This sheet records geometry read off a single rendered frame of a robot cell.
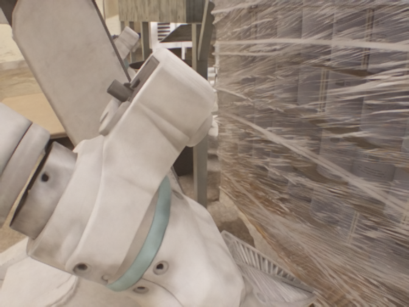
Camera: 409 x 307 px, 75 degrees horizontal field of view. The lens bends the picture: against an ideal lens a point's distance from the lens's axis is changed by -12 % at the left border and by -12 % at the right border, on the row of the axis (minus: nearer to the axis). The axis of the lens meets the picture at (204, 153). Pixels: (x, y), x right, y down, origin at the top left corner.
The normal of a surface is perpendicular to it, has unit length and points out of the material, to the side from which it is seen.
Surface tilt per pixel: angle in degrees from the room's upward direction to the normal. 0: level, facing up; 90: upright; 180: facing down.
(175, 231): 56
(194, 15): 90
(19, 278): 23
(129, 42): 90
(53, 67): 91
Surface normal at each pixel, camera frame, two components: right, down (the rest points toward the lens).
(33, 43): 0.15, 0.47
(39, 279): -0.37, -0.79
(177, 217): 0.67, -0.50
